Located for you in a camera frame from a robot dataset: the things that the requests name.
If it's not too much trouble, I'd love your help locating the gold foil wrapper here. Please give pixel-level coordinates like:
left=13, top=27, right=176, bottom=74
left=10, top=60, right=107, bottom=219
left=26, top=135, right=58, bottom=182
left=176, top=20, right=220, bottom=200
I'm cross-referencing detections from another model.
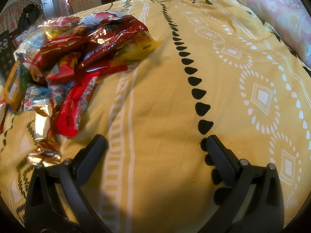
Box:
left=27, top=99, right=62, bottom=167

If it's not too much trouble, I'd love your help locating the red floral snack packet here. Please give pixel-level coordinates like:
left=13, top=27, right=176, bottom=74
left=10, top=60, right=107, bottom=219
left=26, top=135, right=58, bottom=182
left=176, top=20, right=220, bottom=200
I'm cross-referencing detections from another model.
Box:
left=54, top=72, right=99, bottom=137

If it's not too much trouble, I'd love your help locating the orange biscuit packet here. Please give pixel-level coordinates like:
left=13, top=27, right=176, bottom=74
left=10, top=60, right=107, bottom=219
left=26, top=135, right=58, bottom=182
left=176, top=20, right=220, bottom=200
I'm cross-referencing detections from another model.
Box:
left=3, top=61, right=27, bottom=112

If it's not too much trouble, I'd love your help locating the yellow patterned bed cover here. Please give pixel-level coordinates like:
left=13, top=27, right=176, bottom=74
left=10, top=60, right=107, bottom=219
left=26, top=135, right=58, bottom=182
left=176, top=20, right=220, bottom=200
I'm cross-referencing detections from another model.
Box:
left=1, top=0, right=310, bottom=232

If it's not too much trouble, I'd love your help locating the black shaver box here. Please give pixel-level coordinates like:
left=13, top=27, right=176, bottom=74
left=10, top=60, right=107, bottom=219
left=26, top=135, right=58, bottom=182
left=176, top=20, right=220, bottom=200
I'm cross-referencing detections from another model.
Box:
left=0, top=30, right=15, bottom=78

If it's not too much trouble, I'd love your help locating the dark red glossy snack bag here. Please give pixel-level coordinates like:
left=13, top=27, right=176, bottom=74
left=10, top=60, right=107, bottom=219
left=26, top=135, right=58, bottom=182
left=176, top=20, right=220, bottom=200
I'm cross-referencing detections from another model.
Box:
left=78, top=15, right=148, bottom=70

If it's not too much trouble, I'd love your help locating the yellow snack packet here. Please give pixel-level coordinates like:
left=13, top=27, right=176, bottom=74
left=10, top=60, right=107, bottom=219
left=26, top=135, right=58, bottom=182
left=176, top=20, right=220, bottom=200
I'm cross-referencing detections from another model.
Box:
left=112, top=32, right=163, bottom=66

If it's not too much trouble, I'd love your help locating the pink floral quilt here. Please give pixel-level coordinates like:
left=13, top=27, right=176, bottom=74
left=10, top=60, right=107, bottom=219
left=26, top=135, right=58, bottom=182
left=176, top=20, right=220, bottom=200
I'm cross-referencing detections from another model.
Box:
left=240, top=0, right=310, bottom=66

